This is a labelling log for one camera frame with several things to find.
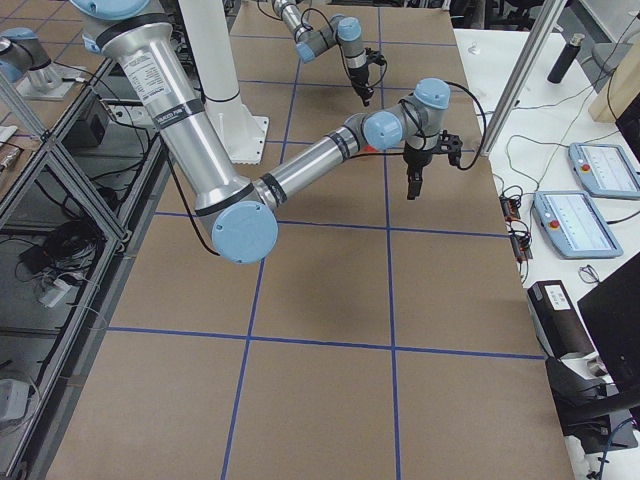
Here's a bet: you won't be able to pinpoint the near teach pendant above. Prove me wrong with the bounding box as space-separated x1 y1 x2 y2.
533 190 624 259

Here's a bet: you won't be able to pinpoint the teach pendant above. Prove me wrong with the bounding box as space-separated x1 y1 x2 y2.
569 143 639 200
533 190 624 259

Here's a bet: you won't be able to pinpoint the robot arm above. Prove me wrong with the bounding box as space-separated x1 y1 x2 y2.
271 0 386 107
74 1 450 264

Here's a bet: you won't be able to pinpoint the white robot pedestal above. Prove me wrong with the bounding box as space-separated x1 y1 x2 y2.
178 0 269 165

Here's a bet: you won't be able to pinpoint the black monitor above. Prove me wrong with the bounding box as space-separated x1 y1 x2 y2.
578 254 639 389

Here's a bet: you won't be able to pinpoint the aluminium frame post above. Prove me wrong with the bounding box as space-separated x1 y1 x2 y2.
478 0 566 157

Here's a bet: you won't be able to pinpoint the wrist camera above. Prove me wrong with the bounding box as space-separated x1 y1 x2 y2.
435 130 463 168
365 47 387 68

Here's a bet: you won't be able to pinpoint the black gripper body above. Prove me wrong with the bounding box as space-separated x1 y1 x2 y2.
403 142 434 175
347 62 370 90

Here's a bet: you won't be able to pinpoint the black box on desk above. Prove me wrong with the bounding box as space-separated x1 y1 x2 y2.
527 280 595 359

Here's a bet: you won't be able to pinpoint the far teach pendant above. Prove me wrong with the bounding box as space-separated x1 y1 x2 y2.
569 143 639 200

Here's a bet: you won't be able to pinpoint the black water bottle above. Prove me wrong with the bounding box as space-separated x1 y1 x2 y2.
546 33 585 84

